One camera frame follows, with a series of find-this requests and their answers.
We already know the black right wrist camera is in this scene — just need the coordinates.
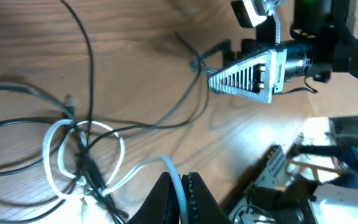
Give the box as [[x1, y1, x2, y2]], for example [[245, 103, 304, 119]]
[[231, 0, 285, 45]]

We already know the black USB cable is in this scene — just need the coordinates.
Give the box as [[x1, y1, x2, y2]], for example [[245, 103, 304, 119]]
[[0, 0, 231, 224]]

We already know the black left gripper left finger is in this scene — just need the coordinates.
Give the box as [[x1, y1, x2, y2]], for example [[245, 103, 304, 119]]
[[127, 172, 179, 224]]

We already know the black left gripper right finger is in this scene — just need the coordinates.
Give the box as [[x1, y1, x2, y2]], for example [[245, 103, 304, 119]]
[[181, 172, 232, 224]]

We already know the person in blue clothes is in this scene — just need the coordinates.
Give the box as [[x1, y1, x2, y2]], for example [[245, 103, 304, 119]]
[[329, 146, 358, 189]]

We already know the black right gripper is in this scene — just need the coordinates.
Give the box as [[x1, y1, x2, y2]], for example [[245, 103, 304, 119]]
[[208, 41, 312, 104]]

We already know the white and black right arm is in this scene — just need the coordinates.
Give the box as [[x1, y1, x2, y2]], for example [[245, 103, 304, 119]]
[[205, 0, 358, 104]]

